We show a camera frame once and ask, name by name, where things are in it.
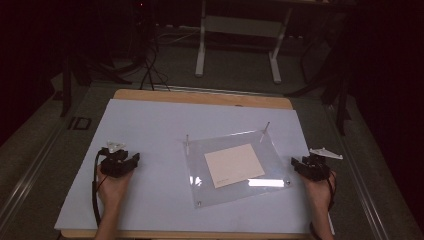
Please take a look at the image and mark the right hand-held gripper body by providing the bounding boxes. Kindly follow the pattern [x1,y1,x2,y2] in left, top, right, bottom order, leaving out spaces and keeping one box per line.
[301,147,344,182]

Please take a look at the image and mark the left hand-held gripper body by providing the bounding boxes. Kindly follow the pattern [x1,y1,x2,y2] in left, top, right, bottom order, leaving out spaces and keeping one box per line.
[98,141,138,178]

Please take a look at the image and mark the photo card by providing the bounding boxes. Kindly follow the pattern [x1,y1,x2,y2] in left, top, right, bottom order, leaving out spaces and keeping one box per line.
[203,143,266,189]

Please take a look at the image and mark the clear acrylic frame panel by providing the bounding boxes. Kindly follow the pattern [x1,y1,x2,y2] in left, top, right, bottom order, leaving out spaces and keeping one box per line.
[183,129,292,210]

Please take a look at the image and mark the person's left hand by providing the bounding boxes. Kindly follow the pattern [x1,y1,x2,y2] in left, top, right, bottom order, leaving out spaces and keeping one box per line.
[96,165,135,206]

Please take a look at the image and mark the person's right hand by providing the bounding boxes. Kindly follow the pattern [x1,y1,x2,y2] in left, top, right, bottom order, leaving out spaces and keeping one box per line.
[300,172,337,213]

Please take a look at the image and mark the white table mat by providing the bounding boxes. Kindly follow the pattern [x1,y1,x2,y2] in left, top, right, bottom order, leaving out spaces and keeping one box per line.
[54,98,314,234]

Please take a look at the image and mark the long metal standoff bolt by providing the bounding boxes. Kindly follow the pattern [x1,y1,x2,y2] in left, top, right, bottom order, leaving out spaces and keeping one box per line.
[259,121,271,144]

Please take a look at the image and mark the black stand with angled legs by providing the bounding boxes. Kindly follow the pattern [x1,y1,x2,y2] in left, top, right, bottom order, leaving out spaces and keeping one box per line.
[285,19,355,137]

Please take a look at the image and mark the white metal stand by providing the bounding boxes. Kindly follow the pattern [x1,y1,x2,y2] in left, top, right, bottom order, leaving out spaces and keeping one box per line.
[194,0,294,84]

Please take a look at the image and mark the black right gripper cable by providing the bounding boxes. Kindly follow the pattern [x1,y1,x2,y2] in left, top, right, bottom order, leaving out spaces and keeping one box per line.
[327,170,338,212]

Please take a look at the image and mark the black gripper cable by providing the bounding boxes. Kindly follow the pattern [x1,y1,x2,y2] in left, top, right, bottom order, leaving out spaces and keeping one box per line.
[327,170,338,212]
[91,149,111,228]

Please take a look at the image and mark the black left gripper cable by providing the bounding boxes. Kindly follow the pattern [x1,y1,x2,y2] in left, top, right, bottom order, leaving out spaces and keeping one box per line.
[91,149,111,228]

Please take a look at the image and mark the metal floor rail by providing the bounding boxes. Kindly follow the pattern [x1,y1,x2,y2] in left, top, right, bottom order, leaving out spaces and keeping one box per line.
[324,104,392,240]
[0,124,66,231]

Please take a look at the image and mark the black tripod with cables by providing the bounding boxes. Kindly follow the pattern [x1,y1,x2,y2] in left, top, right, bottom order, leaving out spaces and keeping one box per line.
[138,19,172,92]

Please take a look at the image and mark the white floor cable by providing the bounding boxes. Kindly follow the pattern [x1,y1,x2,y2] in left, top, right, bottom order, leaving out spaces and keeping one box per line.
[157,29,202,46]

